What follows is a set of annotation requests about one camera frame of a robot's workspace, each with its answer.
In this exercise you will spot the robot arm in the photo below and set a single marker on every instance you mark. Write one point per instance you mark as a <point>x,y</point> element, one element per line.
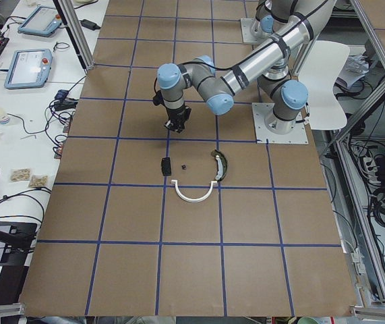
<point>271,16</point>
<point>283,26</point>

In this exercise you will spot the white curved plastic part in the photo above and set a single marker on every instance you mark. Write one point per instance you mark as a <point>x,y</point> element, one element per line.
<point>194,195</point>

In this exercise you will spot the far blue teach pendant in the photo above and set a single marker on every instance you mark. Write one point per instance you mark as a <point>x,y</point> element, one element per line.
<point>43,21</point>

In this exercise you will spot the paper cup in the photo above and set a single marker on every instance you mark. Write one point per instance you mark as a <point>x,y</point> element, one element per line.
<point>4,117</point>

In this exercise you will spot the aluminium frame post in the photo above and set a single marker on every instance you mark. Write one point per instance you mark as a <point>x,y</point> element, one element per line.
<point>76,35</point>

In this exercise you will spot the white plastic chair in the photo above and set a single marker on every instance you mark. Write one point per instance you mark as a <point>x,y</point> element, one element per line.
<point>319,73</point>

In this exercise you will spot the dark green brake shoe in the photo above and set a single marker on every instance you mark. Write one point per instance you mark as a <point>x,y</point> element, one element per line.
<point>222,165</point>

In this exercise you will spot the small black plastic part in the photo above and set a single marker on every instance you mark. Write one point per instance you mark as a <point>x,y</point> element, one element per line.
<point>166,166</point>

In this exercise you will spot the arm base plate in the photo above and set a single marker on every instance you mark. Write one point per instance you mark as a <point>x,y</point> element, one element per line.
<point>247,30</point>
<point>270,130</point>

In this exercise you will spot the blue teach pendant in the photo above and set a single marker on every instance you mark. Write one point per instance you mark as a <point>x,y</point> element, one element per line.
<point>29,69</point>
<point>43,21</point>

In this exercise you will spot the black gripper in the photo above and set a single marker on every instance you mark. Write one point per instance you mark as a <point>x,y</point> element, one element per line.
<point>177,115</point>

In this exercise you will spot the black power adapter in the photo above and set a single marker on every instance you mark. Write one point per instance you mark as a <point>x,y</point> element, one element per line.
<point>89,24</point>

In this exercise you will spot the near blue teach pendant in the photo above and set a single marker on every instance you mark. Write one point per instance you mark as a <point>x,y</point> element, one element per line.
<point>29,69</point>

